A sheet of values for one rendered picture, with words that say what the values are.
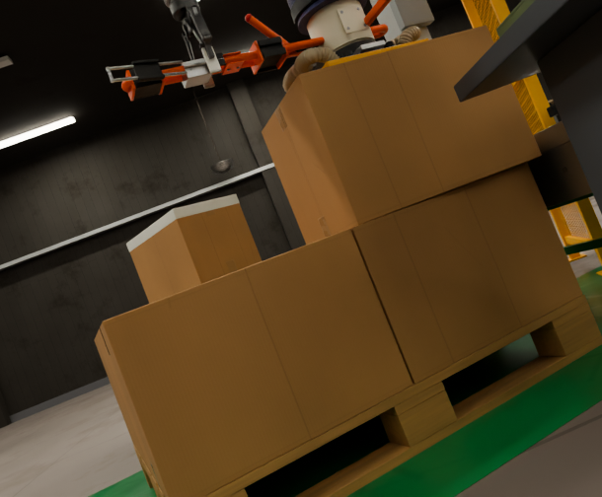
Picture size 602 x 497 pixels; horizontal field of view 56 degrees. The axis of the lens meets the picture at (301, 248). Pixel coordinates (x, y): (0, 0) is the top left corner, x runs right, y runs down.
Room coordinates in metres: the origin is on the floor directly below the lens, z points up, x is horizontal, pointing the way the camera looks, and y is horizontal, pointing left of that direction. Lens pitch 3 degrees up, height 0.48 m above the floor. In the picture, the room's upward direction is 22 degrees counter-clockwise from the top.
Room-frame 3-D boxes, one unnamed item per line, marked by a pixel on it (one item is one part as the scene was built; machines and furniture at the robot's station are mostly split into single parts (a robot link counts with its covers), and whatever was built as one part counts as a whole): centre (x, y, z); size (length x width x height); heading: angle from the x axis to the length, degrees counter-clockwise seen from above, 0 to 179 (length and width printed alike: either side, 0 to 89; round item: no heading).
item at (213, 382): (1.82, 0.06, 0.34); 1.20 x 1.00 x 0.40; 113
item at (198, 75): (1.47, 0.09, 1.08); 0.07 x 0.07 x 0.04; 23
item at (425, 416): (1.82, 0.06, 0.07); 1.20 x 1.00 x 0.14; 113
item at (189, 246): (3.14, 0.57, 0.82); 0.60 x 0.40 x 0.40; 42
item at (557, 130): (1.81, -0.67, 0.58); 0.70 x 0.03 x 0.06; 23
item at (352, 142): (1.67, -0.37, 0.74); 0.60 x 0.40 x 0.40; 109
